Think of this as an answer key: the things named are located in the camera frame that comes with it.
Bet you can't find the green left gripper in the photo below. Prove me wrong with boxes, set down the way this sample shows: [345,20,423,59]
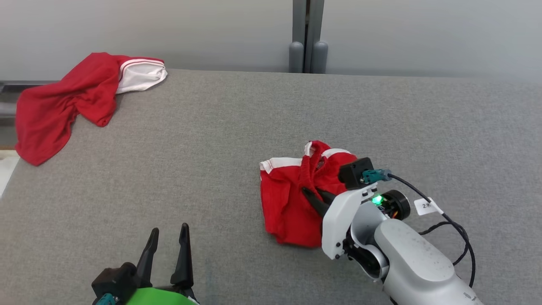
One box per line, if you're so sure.
[125,223,199,305]

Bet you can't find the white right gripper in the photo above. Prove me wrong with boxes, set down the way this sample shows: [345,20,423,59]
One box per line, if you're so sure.
[301,183,377,260]

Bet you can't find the red jersey with white sleeves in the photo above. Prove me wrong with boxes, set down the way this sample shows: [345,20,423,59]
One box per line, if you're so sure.
[15,52,168,166]

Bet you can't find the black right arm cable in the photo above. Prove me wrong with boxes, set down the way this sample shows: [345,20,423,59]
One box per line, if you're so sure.
[387,173,476,288]

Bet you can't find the white cable label tag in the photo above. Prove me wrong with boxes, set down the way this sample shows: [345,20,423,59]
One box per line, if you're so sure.
[414,198,444,216]

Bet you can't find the grey partition post with round feet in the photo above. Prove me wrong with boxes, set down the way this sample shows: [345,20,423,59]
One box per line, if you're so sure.
[289,0,329,74]

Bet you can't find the red shorts with white stripes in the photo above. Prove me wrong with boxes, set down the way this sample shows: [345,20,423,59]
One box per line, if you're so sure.
[260,140,360,248]

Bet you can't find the teal right camera connector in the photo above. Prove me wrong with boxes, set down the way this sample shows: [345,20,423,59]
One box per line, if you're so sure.
[361,169,393,184]

